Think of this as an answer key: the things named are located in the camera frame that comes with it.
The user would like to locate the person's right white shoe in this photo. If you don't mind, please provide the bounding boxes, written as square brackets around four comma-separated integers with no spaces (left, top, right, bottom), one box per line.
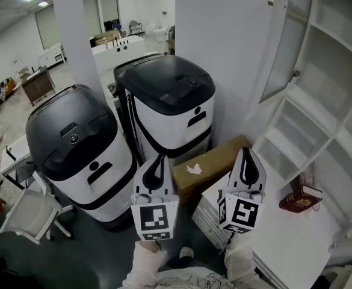
[179,246,194,260]

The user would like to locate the white table with black frame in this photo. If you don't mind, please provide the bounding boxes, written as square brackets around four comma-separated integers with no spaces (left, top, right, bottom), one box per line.
[0,134,34,189]

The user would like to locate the person's printed white shirt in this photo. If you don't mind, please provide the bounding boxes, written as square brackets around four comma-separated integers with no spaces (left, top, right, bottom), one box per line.
[154,266,236,289]

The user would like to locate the white office chair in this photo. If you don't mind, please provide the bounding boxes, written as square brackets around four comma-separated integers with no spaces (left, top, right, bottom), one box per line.
[0,172,74,245]

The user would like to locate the grey folding chair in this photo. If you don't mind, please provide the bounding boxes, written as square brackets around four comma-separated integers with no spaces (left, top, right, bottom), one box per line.
[129,20,145,37]

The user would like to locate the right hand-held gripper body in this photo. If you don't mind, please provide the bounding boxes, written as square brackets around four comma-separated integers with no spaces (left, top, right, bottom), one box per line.
[217,187,267,235]

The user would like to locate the white toilet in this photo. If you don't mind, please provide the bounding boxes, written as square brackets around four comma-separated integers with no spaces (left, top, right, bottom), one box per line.
[145,21,170,43]

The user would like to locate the brown cardboard box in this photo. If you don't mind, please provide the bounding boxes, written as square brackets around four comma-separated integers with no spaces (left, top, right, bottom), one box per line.
[171,134,253,213]

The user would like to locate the white tub with black holes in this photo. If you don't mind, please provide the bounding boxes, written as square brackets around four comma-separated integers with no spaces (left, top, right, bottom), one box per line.
[91,36,146,72]

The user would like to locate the white black service robot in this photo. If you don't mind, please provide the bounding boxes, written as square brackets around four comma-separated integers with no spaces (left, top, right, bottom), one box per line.
[25,84,139,231]
[114,54,216,167]

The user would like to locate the dark red book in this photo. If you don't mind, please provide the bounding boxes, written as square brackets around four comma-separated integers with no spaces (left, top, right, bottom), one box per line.
[279,184,324,214]

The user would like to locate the white cabinet glass door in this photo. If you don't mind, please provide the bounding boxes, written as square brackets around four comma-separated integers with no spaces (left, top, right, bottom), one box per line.
[250,0,315,108]

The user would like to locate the white shelf cabinet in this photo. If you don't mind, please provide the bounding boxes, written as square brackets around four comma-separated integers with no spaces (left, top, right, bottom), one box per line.
[250,0,352,267]

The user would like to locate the torn white paper scrap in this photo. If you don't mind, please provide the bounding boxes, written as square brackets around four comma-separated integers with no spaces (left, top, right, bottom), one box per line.
[186,163,202,176]

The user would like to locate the white desk with drawers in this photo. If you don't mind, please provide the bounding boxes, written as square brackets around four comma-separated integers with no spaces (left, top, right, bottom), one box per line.
[191,149,345,289]

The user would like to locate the brown sofa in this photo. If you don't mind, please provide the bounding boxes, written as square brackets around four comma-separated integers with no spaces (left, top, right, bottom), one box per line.
[0,76,16,105]

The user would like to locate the person's left forearm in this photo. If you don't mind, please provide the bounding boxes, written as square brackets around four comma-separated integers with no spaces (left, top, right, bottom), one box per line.
[123,240,168,289]

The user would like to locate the white sideboard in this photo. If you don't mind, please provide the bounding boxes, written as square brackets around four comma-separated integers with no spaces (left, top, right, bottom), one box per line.
[38,43,66,69]

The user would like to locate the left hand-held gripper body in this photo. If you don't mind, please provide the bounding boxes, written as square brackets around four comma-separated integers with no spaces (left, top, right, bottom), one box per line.
[129,193,181,242]

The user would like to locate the person's right forearm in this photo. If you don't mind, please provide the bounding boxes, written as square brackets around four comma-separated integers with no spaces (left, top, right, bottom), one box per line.
[223,233,273,289]

